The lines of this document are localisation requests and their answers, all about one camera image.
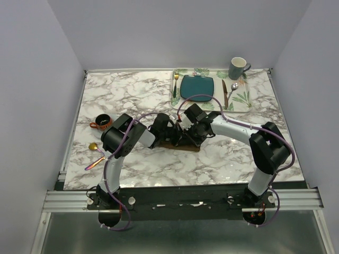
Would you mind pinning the grey-green ceramic mug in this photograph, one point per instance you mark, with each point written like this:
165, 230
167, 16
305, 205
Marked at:
238, 66

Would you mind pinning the brown cloth napkin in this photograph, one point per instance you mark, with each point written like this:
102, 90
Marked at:
180, 146

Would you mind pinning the iridescent rainbow spoon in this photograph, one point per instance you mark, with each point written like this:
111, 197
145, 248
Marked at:
94, 147

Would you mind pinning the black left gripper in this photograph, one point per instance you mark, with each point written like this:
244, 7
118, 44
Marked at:
178, 136

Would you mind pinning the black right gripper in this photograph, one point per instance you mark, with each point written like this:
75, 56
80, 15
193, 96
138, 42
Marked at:
196, 142

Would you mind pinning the black metal base frame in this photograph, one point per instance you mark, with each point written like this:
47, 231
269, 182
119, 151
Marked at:
185, 203

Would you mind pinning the teal square plate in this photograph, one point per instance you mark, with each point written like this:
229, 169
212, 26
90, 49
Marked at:
200, 87

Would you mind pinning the silver spoon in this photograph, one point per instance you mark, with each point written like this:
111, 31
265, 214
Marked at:
234, 87

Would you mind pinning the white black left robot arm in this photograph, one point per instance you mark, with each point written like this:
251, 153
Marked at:
120, 138

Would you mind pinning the brown wooden knife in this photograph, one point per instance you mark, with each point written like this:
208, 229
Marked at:
225, 94

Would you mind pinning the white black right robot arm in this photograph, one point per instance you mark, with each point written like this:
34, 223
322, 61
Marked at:
269, 148

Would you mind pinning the aluminium extrusion rail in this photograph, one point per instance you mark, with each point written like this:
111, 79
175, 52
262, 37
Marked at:
286, 199

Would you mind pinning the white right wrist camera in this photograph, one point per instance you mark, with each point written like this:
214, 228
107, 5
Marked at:
185, 122

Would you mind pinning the gold fork green handle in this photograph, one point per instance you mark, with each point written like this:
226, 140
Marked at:
176, 76

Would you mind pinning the white leaf-pattern tray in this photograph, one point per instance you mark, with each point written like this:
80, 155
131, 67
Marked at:
239, 102

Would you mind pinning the orange coffee cup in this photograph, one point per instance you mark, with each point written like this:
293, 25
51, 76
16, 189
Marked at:
102, 122

